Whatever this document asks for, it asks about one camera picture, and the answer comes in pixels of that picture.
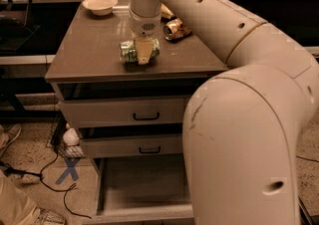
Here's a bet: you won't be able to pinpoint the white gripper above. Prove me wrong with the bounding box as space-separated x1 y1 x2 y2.
129 9 161 65

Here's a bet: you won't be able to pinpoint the green soda can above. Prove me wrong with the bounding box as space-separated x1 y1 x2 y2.
120 39 160 64

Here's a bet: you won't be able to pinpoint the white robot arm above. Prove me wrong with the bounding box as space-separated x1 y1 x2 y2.
131 0 319 225

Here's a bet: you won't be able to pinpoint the crushed brown soda can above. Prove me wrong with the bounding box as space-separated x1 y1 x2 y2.
163 18 190 41

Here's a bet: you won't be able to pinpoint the grey drawer cabinet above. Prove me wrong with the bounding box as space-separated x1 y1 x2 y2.
44 0 230 225

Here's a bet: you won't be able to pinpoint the top drawer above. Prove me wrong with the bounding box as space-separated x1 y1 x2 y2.
57 78 207 129

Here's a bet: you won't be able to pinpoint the drawer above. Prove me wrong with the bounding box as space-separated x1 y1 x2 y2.
57 78 207 129
80 123 182 158
83 154 194 225

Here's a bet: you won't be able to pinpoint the middle drawer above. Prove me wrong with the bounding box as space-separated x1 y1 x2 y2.
80 123 182 158

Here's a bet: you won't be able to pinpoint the bottom drawer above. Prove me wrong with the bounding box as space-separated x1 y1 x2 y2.
83 154 194 225

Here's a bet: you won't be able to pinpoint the brown chip bag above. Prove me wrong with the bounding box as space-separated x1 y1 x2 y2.
161 4 174 20

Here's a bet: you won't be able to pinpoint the white bowl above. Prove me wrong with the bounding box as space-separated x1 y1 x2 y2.
82 0 118 16

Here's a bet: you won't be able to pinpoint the black chair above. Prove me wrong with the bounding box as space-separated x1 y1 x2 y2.
0 0 39 52

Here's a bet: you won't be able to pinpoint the person shoe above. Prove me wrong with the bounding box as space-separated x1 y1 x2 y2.
0 123 22 156

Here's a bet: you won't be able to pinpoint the person leg beige trousers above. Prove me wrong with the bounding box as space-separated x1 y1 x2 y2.
0 171 40 225

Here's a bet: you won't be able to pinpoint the black floor cable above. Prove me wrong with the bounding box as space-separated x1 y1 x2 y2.
0 150 93 220

